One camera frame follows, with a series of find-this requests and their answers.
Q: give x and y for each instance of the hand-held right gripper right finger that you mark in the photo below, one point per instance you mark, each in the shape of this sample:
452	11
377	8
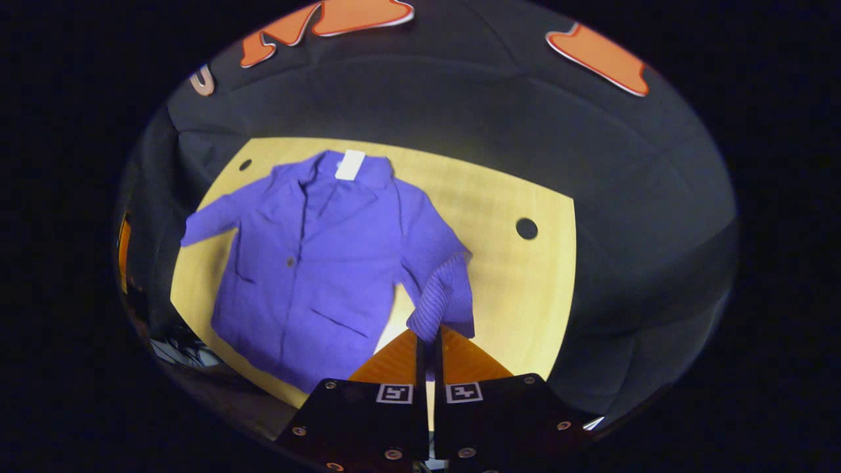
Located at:
439	368

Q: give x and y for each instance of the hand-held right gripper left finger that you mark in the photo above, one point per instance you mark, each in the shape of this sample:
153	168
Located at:
421	368

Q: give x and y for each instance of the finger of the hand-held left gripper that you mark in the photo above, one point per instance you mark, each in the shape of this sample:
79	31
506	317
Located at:
124	253

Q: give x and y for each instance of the purple jacket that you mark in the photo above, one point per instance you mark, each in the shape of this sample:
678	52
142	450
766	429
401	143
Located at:
315	276

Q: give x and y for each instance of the black backdrop cloth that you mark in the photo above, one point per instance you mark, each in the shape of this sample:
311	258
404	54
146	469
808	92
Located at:
460	98

